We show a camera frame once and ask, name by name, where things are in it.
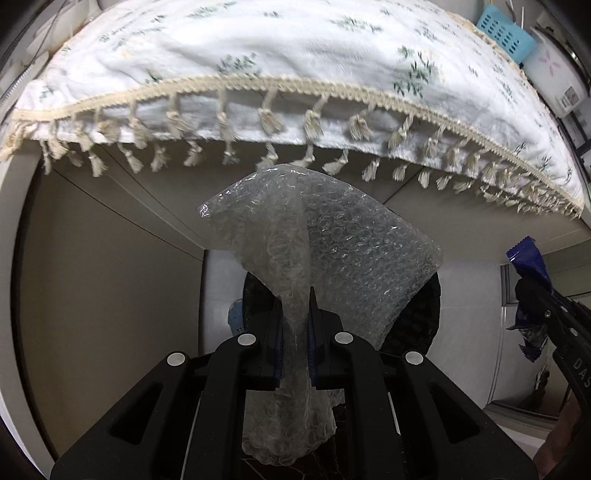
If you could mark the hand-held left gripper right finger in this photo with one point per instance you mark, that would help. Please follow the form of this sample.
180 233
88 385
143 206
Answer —
415 415

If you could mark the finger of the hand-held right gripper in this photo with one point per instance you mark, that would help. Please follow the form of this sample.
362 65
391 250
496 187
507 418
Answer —
561 302
561 330

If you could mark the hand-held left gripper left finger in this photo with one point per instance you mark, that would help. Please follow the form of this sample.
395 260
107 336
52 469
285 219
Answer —
184 415

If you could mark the dark blue snack wrapper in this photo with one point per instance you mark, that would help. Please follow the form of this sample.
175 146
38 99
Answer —
528 263

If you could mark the black trash bin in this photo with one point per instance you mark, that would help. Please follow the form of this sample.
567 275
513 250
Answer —
415 323

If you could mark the clear bubble wrap sheet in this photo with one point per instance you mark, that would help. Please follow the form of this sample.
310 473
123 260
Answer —
346 240

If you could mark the person's right hand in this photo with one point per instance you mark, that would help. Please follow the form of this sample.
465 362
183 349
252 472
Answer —
551 454

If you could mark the pale blue plastic object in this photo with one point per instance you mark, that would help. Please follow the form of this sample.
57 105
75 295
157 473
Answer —
236 318

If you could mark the white countertop oven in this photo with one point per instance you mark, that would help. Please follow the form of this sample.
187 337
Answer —
577 131

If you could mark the white flowered rice cooker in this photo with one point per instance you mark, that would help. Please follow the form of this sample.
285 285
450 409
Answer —
554 69

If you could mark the blue plastic utensil basket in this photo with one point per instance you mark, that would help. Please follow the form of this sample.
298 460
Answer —
503 32

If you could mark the white floral fringed tablecloth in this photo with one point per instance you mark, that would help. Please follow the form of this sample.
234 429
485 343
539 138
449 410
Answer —
300 46

